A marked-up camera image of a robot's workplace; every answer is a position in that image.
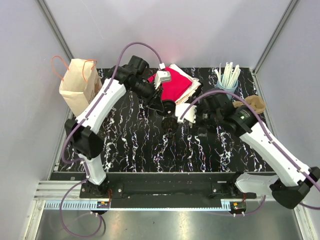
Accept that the red folded cloth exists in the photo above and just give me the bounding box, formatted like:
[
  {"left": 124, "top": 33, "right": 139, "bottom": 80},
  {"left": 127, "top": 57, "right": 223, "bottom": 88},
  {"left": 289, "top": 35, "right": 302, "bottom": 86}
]
[{"left": 161, "top": 67, "right": 192, "bottom": 102}]

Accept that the paper takeout bag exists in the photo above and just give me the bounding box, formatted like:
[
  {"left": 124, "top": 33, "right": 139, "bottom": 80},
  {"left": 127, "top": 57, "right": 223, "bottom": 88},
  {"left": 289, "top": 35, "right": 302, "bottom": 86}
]
[{"left": 52, "top": 55, "right": 102, "bottom": 117}]

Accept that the bottom cardboard cup carrier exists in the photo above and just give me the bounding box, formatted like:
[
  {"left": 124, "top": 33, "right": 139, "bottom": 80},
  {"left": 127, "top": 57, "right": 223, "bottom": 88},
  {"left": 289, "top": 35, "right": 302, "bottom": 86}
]
[{"left": 232, "top": 95, "right": 267, "bottom": 115}]

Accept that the aluminium frame rail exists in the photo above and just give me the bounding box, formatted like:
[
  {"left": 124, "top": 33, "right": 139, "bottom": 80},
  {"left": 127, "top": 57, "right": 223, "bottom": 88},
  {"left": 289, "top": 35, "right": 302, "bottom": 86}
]
[{"left": 25, "top": 195, "right": 320, "bottom": 240}]

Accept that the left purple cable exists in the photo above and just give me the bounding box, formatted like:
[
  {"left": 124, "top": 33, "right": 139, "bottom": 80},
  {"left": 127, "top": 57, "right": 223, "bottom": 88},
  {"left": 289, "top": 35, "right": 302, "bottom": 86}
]
[{"left": 58, "top": 41, "right": 166, "bottom": 238}]

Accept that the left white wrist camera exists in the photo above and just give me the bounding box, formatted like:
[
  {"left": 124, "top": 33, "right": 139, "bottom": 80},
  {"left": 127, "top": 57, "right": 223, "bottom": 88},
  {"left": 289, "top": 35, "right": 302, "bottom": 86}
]
[{"left": 153, "top": 70, "right": 172, "bottom": 89}]

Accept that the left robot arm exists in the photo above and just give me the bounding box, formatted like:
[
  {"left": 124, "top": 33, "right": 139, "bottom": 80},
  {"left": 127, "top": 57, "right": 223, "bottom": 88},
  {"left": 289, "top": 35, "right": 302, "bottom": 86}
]
[{"left": 64, "top": 55, "right": 167, "bottom": 198}]

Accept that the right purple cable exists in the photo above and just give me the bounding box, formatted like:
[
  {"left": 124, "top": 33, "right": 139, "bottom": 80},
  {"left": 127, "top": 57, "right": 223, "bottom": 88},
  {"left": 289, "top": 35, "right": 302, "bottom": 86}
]
[{"left": 179, "top": 90, "right": 320, "bottom": 216}]

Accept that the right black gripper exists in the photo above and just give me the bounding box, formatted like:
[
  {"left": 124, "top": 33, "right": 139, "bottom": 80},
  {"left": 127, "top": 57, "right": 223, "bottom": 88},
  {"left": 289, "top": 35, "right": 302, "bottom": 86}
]
[{"left": 185, "top": 96, "right": 222, "bottom": 137}]

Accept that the purple cable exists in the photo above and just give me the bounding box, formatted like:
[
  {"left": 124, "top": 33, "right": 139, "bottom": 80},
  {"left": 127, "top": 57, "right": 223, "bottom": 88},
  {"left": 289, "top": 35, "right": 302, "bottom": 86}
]
[
  {"left": 179, "top": 90, "right": 320, "bottom": 216},
  {"left": 58, "top": 41, "right": 166, "bottom": 238}
]

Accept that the stack of napkins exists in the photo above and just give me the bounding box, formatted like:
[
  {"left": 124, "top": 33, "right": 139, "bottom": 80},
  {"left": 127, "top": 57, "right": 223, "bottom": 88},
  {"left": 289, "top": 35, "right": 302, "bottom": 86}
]
[{"left": 169, "top": 64, "right": 201, "bottom": 105}]

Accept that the black coffee cup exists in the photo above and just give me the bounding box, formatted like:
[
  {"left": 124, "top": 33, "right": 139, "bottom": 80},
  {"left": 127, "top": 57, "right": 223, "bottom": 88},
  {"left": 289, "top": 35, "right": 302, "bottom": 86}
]
[
  {"left": 162, "top": 99, "right": 176, "bottom": 117},
  {"left": 161, "top": 117, "right": 179, "bottom": 138}
]

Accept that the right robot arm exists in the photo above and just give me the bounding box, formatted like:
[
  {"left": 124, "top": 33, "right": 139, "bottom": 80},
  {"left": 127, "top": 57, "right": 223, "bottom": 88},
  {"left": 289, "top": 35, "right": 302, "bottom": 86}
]
[{"left": 185, "top": 88, "right": 320, "bottom": 209}]

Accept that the blue straw holder cup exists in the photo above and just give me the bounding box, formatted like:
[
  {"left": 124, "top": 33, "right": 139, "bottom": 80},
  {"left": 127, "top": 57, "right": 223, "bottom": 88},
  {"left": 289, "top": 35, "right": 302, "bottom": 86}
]
[{"left": 215, "top": 80, "right": 238, "bottom": 93}]

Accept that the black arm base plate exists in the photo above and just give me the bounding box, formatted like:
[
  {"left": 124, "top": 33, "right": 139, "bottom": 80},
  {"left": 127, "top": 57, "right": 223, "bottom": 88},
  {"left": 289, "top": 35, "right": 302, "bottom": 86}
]
[{"left": 79, "top": 172, "right": 256, "bottom": 210}]

